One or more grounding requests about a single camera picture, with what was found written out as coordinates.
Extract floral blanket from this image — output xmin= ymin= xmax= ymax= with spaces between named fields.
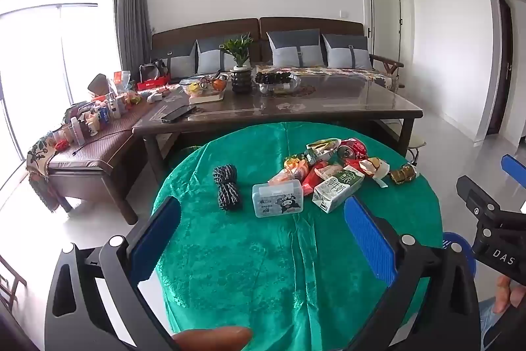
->
xmin=27 ymin=133 xmax=62 ymax=212

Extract black white rope bundle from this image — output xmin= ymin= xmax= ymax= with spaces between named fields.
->
xmin=212 ymin=164 xmax=243 ymax=212

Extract red box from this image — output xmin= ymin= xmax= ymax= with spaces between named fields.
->
xmin=137 ymin=75 xmax=171 ymax=90

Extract grey two-tone cushion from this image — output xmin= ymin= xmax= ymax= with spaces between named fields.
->
xmin=322 ymin=34 xmax=374 ymax=71
xmin=164 ymin=42 xmax=198 ymax=78
xmin=196 ymin=36 xmax=243 ymax=74
xmin=267 ymin=28 xmax=325 ymax=68

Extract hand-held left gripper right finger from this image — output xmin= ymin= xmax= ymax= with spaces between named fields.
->
xmin=344 ymin=195 xmax=481 ymax=351

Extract floral sofa cover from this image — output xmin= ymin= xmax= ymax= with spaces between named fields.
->
xmin=255 ymin=63 xmax=399 ymax=90

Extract dark wooden coffee table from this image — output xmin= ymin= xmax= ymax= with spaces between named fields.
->
xmin=132 ymin=73 xmax=424 ymax=224

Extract yellow snack wrapper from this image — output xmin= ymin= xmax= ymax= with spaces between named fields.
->
xmin=283 ymin=154 xmax=313 ymax=171

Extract black flat device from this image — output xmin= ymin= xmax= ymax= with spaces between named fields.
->
xmin=161 ymin=105 xmax=197 ymax=124

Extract person's denim leg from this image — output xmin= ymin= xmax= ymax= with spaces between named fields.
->
xmin=479 ymin=295 xmax=526 ymax=351

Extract person's left hand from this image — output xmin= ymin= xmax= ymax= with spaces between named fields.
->
xmin=172 ymin=326 xmax=252 ymax=351

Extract white brown torn wrapper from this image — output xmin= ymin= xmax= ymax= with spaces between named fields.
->
xmin=358 ymin=157 xmax=390 ymax=188

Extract white door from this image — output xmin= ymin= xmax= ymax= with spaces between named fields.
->
xmin=364 ymin=0 xmax=412 ymax=66

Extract orange white bag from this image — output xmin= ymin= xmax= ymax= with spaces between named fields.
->
xmin=112 ymin=70 xmax=132 ymax=92

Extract grey handbag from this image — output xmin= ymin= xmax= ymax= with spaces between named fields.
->
xmin=139 ymin=59 xmax=169 ymax=82

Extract green tablecloth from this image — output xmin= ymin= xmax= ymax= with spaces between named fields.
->
xmin=152 ymin=121 xmax=444 ymax=351

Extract white green snack wrapper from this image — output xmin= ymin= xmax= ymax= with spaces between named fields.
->
xmin=305 ymin=138 xmax=344 ymax=164

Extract cluster of small bottles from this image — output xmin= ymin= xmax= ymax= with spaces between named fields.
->
xmin=53 ymin=88 xmax=142 ymax=146

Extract dark wooden door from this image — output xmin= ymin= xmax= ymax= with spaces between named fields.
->
xmin=485 ymin=0 xmax=514 ymax=138

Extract glass balcony door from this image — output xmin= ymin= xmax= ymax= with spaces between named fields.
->
xmin=0 ymin=0 xmax=124 ymax=187

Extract white green milk carton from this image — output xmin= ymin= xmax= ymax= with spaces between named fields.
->
xmin=312 ymin=165 xmax=366 ymax=214

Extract white book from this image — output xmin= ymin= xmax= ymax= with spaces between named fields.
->
xmin=189 ymin=92 xmax=225 ymax=103

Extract red snack wrapper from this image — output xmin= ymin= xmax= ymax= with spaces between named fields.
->
xmin=302 ymin=161 xmax=331 ymax=191

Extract orange snack wrapper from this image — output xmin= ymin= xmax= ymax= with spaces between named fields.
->
xmin=269 ymin=167 xmax=319 ymax=186

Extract brown wooden sofa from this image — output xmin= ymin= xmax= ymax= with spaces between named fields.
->
xmin=150 ymin=17 xmax=405 ymax=88

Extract clear plastic swab box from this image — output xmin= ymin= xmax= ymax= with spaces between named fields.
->
xmin=251 ymin=179 xmax=305 ymax=218

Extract glass bowl with dark fruit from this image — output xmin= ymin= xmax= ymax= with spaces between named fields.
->
xmin=254 ymin=71 xmax=301 ymax=94

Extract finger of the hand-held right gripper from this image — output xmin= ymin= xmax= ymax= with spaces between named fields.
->
xmin=500 ymin=154 xmax=526 ymax=188
xmin=456 ymin=175 xmax=501 ymax=217

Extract crushed red soda can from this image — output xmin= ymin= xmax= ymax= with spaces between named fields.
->
xmin=337 ymin=138 xmax=368 ymax=163

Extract person's right hand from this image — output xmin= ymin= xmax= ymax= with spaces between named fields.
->
xmin=495 ymin=275 xmax=526 ymax=308

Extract grey curtain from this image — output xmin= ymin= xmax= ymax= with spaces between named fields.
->
xmin=117 ymin=0 xmax=153 ymax=72

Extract brown padded bench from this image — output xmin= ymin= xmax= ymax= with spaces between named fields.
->
xmin=27 ymin=100 xmax=159 ymax=226

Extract cream padded rolling stool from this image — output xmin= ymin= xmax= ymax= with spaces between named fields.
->
xmin=407 ymin=131 xmax=428 ymax=164

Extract gold wrapper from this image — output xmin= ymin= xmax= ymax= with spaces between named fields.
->
xmin=390 ymin=164 xmax=418 ymax=185

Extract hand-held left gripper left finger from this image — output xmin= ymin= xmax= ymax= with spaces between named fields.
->
xmin=44 ymin=195 xmax=183 ymax=351

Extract green plant in black pot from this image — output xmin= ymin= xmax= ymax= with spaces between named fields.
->
xmin=220 ymin=34 xmax=253 ymax=93

